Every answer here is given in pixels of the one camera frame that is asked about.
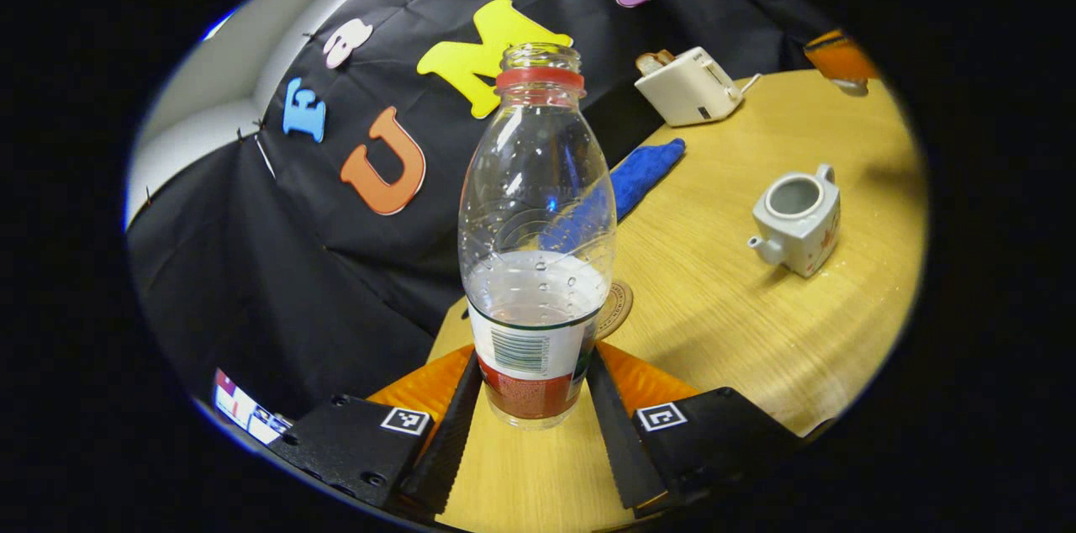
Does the blue towel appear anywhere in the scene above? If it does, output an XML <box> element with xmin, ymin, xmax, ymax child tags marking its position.
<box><xmin>538</xmin><ymin>138</ymin><xmax>686</xmax><ymax>252</ymax></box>

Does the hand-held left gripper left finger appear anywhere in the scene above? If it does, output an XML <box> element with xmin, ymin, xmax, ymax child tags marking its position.
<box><xmin>267</xmin><ymin>344</ymin><xmax>484</xmax><ymax>517</ymax></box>

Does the black backdrop cloth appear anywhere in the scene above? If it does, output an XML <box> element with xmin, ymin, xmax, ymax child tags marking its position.
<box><xmin>126</xmin><ymin>0</ymin><xmax>841</xmax><ymax>425</ymax></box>

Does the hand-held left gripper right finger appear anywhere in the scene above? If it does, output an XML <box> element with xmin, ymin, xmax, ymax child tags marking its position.
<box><xmin>586</xmin><ymin>340</ymin><xmax>810</xmax><ymax>517</ymax></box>

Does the round brown coaster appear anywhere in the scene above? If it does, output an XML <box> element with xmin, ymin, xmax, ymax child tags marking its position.
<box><xmin>595</xmin><ymin>281</ymin><xmax>634</xmax><ymax>340</ymax></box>

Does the white ceramic teacup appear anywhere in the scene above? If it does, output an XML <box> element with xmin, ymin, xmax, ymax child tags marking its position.
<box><xmin>747</xmin><ymin>164</ymin><xmax>841</xmax><ymax>278</ymax></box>

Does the white toaster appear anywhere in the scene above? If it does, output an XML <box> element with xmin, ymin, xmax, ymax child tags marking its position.
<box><xmin>635</xmin><ymin>46</ymin><xmax>745</xmax><ymax>128</ymax></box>

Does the computer monitor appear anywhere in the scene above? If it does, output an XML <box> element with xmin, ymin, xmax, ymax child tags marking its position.
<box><xmin>213</xmin><ymin>369</ymin><xmax>293</xmax><ymax>446</ymax></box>

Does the clear plastic water bottle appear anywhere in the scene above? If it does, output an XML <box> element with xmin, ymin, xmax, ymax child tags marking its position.
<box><xmin>458</xmin><ymin>43</ymin><xmax>617</xmax><ymax>431</ymax></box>

